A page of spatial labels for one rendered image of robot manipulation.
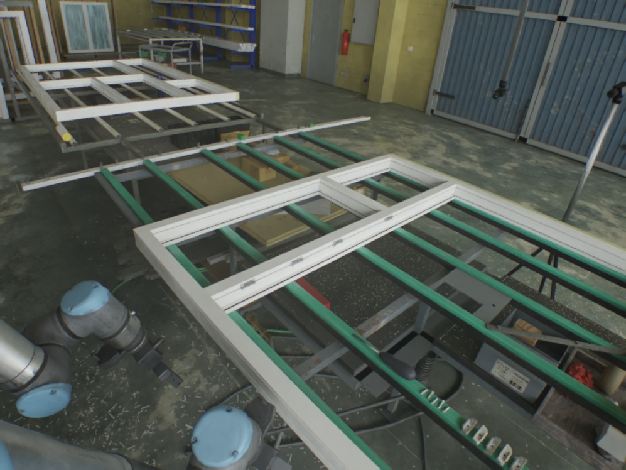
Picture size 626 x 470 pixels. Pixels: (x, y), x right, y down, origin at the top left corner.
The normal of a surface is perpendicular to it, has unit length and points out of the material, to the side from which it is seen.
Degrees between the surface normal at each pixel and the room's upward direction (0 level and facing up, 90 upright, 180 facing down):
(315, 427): 0
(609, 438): 90
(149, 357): 83
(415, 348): 0
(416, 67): 90
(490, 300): 0
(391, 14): 90
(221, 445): 19
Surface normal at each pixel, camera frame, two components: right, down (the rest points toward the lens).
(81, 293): -0.21, -0.75
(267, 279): 0.69, 0.42
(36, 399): 0.51, 0.54
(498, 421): 0.09, -0.86
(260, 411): -0.01, -0.58
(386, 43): -0.73, 0.29
